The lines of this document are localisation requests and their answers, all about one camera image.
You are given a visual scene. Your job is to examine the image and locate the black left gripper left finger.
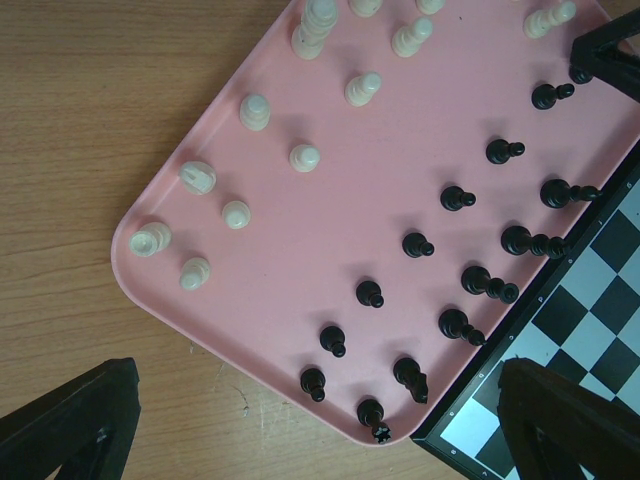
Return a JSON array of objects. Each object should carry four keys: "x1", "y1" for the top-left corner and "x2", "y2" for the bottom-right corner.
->
[{"x1": 1, "y1": 357, "x2": 141, "y2": 479}]

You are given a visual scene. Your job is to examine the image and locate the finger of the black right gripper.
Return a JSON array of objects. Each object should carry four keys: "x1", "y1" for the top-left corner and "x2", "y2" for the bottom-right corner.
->
[{"x1": 569, "y1": 8, "x2": 639, "y2": 102}]

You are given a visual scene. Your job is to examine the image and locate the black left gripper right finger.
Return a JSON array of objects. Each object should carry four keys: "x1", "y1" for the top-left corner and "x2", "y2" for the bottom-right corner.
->
[{"x1": 497, "y1": 358, "x2": 639, "y2": 479}]

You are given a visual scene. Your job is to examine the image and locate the black pawn piece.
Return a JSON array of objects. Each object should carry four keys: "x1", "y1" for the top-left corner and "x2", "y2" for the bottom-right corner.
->
[
  {"x1": 402, "y1": 232, "x2": 435, "y2": 258},
  {"x1": 300, "y1": 368, "x2": 326, "y2": 402},
  {"x1": 319, "y1": 325, "x2": 346, "y2": 358},
  {"x1": 356, "y1": 280, "x2": 384, "y2": 309},
  {"x1": 569, "y1": 65, "x2": 593, "y2": 85},
  {"x1": 440, "y1": 185, "x2": 476, "y2": 211},
  {"x1": 486, "y1": 139, "x2": 525, "y2": 165},
  {"x1": 531, "y1": 83, "x2": 575, "y2": 110}
]

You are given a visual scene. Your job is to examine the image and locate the white pawn piece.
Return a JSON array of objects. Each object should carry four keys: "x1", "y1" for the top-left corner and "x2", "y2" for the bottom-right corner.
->
[
  {"x1": 391, "y1": 16, "x2": 433, "y2": 58},
  {"x1": 416, "y1": 0, "x2": 446, "y2": 15},
  {"x1": 344, "y1": 71, "x2": 382, "y2": 107},
  {"x1": 222, "y1": 200, "x2": 251, "y2": 230},
  {"x1": 179, "y1": 257, "x2": 211, "y2": 291},
  {"x1": 523, "y1": 1, "x2": 577, "y2": 39},
  {"x1": 289, "y1": 144, "x2": 321, "y2": 173}
]

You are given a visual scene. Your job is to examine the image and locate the black and white chessboard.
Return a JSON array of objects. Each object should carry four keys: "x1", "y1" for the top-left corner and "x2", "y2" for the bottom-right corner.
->
[{"x1": 411, "y1": 147, "x2": 639, "y2": 479}]

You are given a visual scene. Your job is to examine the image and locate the black bishop piece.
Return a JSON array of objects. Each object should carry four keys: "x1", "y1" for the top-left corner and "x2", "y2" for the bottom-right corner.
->
[
  {"x1": 540, "y1": 179, "x2": 602, "y2": 209},
  {"x1": 438, "y1": 309, "x2": 486, "y2": 346}
]

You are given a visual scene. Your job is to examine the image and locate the black knight piece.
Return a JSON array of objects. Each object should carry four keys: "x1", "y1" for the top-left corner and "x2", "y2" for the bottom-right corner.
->
[{"x1": 393, "y1": 357, "x2": 429, "y2": 404}]

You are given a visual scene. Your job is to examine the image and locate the black rook piece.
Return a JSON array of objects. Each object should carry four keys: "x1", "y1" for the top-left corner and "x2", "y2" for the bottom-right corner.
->
[{"x1": 356, "y1": 398, "x2": 392, "y2": 444}]

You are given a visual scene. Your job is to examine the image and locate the white rook piece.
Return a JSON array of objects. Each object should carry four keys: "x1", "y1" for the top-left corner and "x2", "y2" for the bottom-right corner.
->
[{"x1": 129, "y1": 222, "x2": 172, "y2": 257}]

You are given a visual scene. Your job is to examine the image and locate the white king piece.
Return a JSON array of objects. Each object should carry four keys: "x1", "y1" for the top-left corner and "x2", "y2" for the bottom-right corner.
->
[{"x1": 348, "y1": 0, "x2": 383, "y2": 18}]

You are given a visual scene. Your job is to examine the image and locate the white knight piece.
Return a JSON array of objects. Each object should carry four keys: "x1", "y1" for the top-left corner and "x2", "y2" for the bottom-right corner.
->
[{"x1": 179, "y1": 161, "x2": 217, "y2": 195}]

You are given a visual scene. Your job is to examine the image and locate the white queen piece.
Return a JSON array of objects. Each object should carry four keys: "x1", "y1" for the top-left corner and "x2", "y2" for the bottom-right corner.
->
[{"x1": 291, "y1": 0, "x2": 338, "y2": 60}]

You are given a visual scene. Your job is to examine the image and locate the pink plastic tray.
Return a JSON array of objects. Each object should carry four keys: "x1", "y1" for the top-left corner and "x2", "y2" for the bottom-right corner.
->
[{"x1": 111, "y1": 1, "x2": 639, "y2": 446}]

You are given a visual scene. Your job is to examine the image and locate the white bishop piece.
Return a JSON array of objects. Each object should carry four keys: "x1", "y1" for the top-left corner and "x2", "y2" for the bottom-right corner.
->
[{"x1": 239, "y1": 94, "x2": 271, "y2": 131}]

